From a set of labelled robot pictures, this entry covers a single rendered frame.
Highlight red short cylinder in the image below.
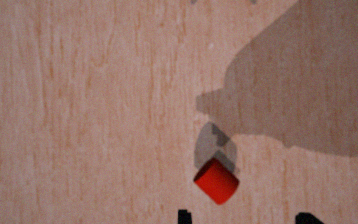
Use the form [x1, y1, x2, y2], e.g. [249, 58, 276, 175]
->
[193, 157, 240, 205]

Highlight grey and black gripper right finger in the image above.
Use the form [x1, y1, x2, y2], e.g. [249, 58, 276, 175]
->
[295, 212, 324, 224]

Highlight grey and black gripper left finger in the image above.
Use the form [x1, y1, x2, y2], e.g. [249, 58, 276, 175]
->
[178, 209, 192, 224]

